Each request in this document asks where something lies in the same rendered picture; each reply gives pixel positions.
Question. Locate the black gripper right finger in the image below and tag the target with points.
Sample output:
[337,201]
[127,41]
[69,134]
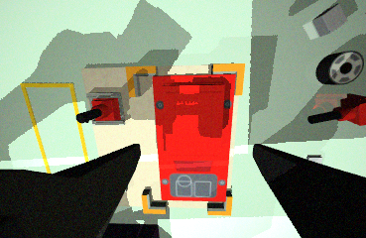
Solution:
[320,201]

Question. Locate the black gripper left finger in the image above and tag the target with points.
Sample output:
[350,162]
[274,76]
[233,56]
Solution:
[77,202]

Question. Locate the yellow rectangular outline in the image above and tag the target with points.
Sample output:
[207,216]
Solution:
[70,85]

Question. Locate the black toy car wheel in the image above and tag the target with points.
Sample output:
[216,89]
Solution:
[340,68]

